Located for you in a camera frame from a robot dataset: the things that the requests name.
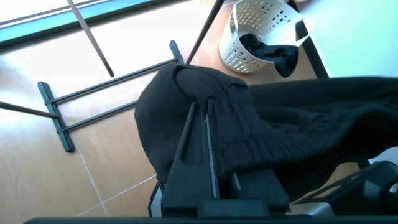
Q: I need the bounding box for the black garment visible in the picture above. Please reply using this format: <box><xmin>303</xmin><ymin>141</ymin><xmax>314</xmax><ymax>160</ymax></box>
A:
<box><xmin>134</xmin><ymin>63</ymin><xmax>398</xmax><ymax>202</ymax></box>

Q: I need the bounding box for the black clothes rack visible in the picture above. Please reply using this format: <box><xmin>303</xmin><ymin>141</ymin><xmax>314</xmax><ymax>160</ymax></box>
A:
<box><xmin>0</xmin><ymin>0</ymin><xmax>226</xmax><ymax>154</ymax></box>

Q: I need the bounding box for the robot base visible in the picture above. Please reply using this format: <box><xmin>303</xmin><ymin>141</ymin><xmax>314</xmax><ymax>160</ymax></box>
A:
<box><xmin>147</xmin><ymin>159</ymin><xmax>398</xmax><ymax>218</ymax></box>

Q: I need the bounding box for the window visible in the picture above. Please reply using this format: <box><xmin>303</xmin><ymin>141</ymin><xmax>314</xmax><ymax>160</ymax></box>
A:
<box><xmin>0</xmin><ymin>0</ymin><xmax>193</xmax><ymax>50</ymax></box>

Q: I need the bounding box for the white laundry basket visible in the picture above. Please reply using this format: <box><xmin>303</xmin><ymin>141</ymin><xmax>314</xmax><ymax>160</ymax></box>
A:
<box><xmin>218</xmin><ymin>0</ymin><xmax>312</xmax><ymax>74</ymax></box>

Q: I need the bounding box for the pink clothes hanger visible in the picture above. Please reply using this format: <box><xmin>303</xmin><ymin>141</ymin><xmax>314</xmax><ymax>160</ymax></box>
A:
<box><xmin>66</xmin><ymin>0</ymin><xmax>116</xmax><ymax>78</ymax></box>

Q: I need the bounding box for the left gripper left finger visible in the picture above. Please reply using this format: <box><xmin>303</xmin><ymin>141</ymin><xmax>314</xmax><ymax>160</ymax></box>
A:
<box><xmin>161</xmin><ymin>100</ymin><xmax>220</xmax><ymax>218</ymax></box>

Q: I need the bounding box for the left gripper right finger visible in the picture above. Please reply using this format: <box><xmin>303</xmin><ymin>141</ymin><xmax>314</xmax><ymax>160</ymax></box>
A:
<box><xmin>217</xmin><ymin>170</ymin><xmax>290</xmax><ymax>218</ymax></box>

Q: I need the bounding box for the heap of clothes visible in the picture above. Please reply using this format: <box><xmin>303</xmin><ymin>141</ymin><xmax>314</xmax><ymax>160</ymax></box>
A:
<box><xmin>239</xmin><ymin>33</ymin><xmax>300</xmax><ymax>79</ymax></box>

